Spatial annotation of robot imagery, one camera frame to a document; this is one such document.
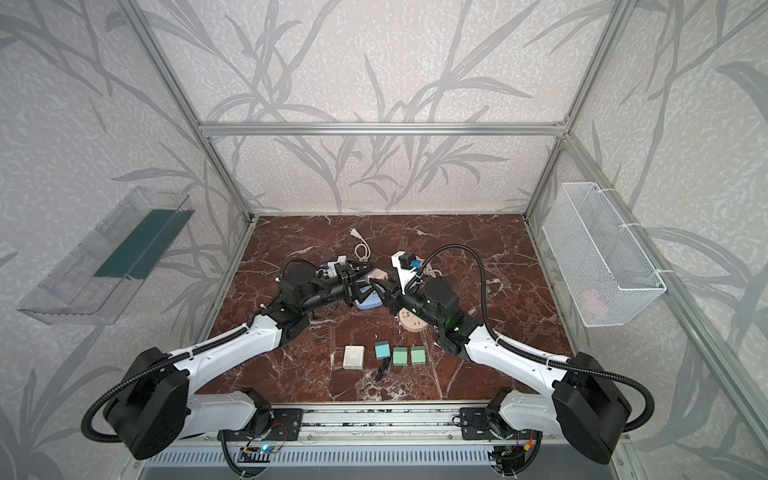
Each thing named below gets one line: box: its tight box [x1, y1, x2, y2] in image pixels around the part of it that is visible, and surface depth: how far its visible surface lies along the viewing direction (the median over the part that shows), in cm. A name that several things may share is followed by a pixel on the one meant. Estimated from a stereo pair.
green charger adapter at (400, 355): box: [393, 346, 408, 366], surface depth 84 cm
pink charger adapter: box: [367, 268, 388, 284], surface depth 73 cm
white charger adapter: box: [342, 345, 365, 370], surface depth 84 cm
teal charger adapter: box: [375, 340, 391, 360], surface depth 86 cm
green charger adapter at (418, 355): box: [410, 346, 426, 365], surface depth 84 cm
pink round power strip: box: [399, 307, 429, 332], surface depth 91 cm
